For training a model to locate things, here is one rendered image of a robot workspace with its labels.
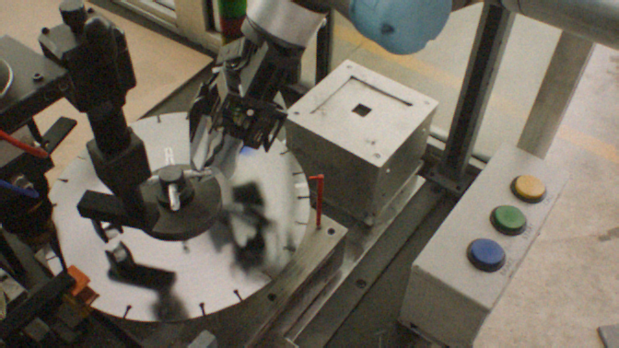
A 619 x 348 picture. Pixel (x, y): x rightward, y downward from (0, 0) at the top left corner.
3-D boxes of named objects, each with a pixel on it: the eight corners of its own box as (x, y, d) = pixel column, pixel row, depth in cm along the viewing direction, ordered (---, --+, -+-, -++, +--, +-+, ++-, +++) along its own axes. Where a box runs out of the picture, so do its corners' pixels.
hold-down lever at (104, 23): (84, -5, 46) (50, 3, 44) (125, 16, 42) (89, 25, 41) (100, 86, 50) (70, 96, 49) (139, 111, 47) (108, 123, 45)
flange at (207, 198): (206, 244, 69) (204, 232, 67) (118, 228, 70) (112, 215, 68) (232, 175, 76) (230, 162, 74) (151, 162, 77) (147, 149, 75)
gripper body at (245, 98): (202, 138, 61) (251, 37, 56) (196, 99, 68) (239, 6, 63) (267, 158, 64) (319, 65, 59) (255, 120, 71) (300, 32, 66)
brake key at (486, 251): (477, 241, 78) (480, 232, 76) (504, 256, 76) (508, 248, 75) (463, 261, 75) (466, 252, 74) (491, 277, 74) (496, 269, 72)
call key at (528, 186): (519, 179, 85) (523, 169, 84) (544, 191, 84) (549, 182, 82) (508, 195, 83) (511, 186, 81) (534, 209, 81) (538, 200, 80)
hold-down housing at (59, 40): (137, 154, 62) (87, -20, 46) (163, 179, 59) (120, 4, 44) (90, 181, 59) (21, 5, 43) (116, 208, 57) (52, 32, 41)
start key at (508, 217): (499, 208, 81) (503, 199, 80) (525, 222, 80) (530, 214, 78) (486, 226, 79) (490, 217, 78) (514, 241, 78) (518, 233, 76)
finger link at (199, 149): (176, 196, 67) (207, 132, 63) (173, 167, 71) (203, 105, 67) (201, 203, 68) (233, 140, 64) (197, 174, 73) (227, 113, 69)
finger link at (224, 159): (201, 203, 68) (233, 140, 64) (197, 174, 73) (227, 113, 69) (226, 210, 70) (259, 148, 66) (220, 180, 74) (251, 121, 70)
